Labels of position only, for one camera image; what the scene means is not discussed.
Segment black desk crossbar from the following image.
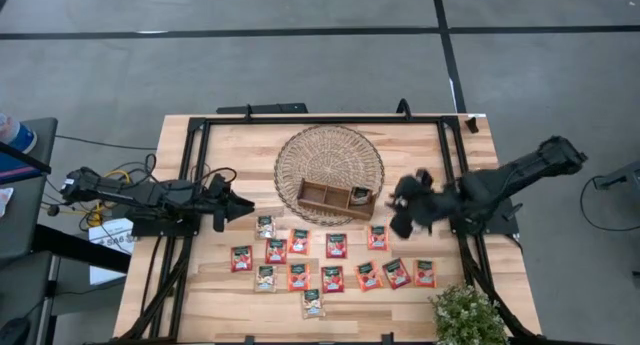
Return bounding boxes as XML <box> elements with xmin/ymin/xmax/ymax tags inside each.
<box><xmin>32</xmin><ymin>223</ymin><xmax>132</xmax><ymax>275</ymax></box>

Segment black cable bundle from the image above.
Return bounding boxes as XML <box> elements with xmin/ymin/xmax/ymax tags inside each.
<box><xmin>42</xmin><ymin>152</ymin><xmax>166</xmax><ymax>236</ymax></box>

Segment white tissue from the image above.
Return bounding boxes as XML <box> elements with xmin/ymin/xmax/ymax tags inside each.
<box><xmin>0</xmin><ymin>186</ymin><xmax>15</xmax><ymax>219</ymax></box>

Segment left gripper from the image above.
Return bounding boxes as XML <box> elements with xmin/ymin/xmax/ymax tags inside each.
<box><xmin>207</xmin><ymin>172</ymin><xmax>256</xmax><ymax>235</ymax></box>

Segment grey side table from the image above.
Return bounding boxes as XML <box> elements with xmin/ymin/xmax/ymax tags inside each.
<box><xmin>0</xmin><ymin>249</ymin><xmax>55</xmax><ymax>345</ymax></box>
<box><xmin>0</xmin><ymin>116</ymin><xmax>59</xmax><ymax>260</ymax></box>

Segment orange tea packet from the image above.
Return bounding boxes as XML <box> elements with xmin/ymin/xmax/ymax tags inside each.
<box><xmin>354</xmin><ymin>260</ymin><xmax>384</xmax><ymax>293</ymax></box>
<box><xmin>413</xmin><ymin>259</ymin><xmax>438</xmax><ymax>289</ymax></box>
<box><xmin>288</xmin><ymin>228</ymin><xmax>313</xmax><ymax>256</ymax></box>
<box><xmin>366</xmin><ymin>224</ymin><xmax>390</xmax><ymax>252</ymax></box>
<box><xmin>287</xmin><ymin>262</ymin><xmax>312</xmax><ymax>292</ymax></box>

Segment beige tea packet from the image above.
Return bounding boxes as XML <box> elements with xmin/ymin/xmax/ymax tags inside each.
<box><xmin>349</xmin><ymin>186</ymin><xmax>374</xmax><ymax>207</ymax></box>
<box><xmin>300</xmin><ymin>288</ymin><xmax>327</xmax><ymax>320</ymax></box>
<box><xmin>254</xmin><ymin>215</ymin><xmax>278</xmax><ymax>240</ymax></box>
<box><xmin>254</xmin><ymin>264</ymin><xmax>278</xmax><ymax>294</ymax></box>

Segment white printed paper sheet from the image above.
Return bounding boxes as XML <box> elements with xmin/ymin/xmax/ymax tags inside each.
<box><xmin>88</xmin><ymin>216</ymin><xmax>136</xmax><ymax>286</ymax></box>

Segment black computer mouse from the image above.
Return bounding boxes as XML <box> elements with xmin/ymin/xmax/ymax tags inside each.
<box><xmin>0</xmin><ymin>316</ymin><xmax>32</xmax><ymax>345</ymax></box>

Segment black aluminium table frame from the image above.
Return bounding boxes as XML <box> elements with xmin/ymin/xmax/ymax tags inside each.
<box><xmin>118</xmin><ymin>113</ymin><xmax>544</xmax><ymax>344</ymax></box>

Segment black floor cable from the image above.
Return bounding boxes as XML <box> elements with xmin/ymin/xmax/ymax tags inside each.
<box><xmin>578</xmin><ymin>173</ymin><xmax>640</xmax><ymax>233</ymax></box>
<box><xmin>53</xmin><ymin>133</ymin><xmax>159</xmax><ymax>152</ymax></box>

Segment wooden tea organizer box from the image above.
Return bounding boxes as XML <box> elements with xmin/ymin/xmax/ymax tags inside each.
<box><xmin>296</xmin><ymin>178</ymin><xmax>378</xmax><ymax>222</ymax></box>

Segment green plant white flowers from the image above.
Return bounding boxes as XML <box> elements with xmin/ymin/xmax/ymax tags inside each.
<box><xmin>428</xmin><ymin>282</ymin><xmax>511</xmax><ymax>345</ymax></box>

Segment black power strip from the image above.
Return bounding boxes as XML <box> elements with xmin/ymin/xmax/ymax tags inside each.
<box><xmin>216</xmin><ymin>102</ymin><xmax>310</xmax><ymax>116</ymax></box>

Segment blue binder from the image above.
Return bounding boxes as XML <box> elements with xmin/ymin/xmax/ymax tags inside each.
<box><xmin>0</xmin><ymin>142</ymin><xmax>51</xmax><ymax>185</ymax></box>

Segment blue and white bottle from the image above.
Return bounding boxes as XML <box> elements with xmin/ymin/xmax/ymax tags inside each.
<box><xmin>0</xmin><ymin>112</ymin><xmax>39</xmax><ymax>155</ymax></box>

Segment yellow cable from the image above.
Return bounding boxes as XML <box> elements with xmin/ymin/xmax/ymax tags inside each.
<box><xmin>64</xmin><ymin>168</ymin><xmax>132</xmax><ymax>227</ymax></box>

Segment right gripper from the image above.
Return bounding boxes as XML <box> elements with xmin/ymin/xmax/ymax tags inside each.
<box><xmin>385</xmin><ymin>168</ymin><xmax>460</xmax><ymax>239</ymax></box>

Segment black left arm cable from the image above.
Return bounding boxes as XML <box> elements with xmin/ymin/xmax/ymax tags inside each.
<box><xmin>189</xmin><ymin>165</ymin><xmax>239</xmax><ymax>189</ymax></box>

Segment red tea packet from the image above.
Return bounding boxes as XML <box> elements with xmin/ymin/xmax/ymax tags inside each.
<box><xmin>325</xmin><ymin>232</ymin><xmax>349</xmax><ymax>260</ymax></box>
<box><xmin>264</xmin><ymin>238</ymin><xmax>289</xmax><ymax>265</ymax></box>
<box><xmin>381</xmin><ymin>257</ymin><xmax>413</xmax><ymax>291</ymax></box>
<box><xmin>320</xmin><ymin>265</ymin><xmax>346</xmax><ymax>295</ymax></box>
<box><xmin>230</xmin><ymin>245</ymin><xmax>254</xmax><ymax>274</ymax></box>

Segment round woven placemat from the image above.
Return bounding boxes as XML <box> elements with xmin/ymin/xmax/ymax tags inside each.
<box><xmin>273</xmin><ymin>123</ymin><xmax>386</xmax><ymax>228</ymax></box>

